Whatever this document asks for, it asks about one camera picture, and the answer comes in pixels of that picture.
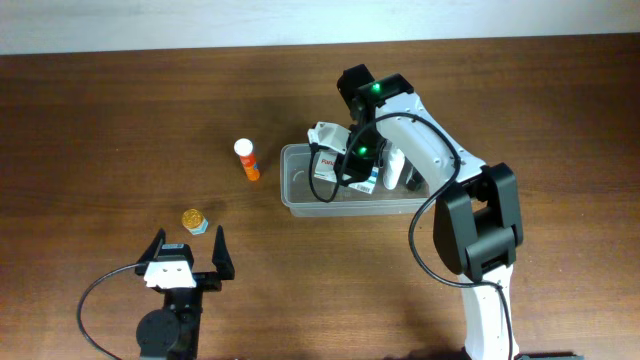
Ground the black bottle white cap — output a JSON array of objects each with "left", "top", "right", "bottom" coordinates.
[{"left": 405, "top": 167, "right": 424, "bottom": 192}]

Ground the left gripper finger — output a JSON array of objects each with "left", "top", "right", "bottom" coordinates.
[
  {"left": 212, "top": 225, "right": 235, "bottom": 280},
  {"left": 138, "top": 228, "right": 166, "bottom": 263}
]

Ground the white spray bottle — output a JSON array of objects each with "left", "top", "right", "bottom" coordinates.
[{"left": 383, "top": 143, "right": 405, "bottom": 190}]

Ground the orange effervescent tablet tube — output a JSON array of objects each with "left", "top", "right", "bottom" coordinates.
[{"left": 234, "top": 138, "right": 260, "bottom": 181}]

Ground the left black cable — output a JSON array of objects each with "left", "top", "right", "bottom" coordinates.
[{"left": 76, "top": 263, "right": 149, "bottom": 360}]

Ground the white Panadol box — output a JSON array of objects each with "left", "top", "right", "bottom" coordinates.
[{"left": 313, "top": 151, "right": 379, "bottom": 195}]

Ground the black cable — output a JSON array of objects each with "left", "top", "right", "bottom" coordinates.
[
  {"left": 76, "top": 263, "right": 149, "bottom": 360},
  {"left": 307, "top": 112, "right": 516, "bottom": 360}
]

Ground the clear plastic container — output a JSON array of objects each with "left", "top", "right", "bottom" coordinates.
[{"left": 280, "top": 144, "right": 430, "bottom": 217}]

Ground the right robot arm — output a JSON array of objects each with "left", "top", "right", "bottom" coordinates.
[{"left": 334, "top": 64, "right": 523, "bottom": 359}]

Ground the gold lid small jar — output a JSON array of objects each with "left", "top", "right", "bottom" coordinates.
[{"left": 181, "top": 209, "right": 208, "bottom": 235}]

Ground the right black cable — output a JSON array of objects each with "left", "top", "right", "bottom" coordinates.
[{"left": 307, "top": 112, "right": 516, "bottom": 360}]

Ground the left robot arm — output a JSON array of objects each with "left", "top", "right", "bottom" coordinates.
[{"left": 135, "top": 227, "right": 235, "bottom": 360}]

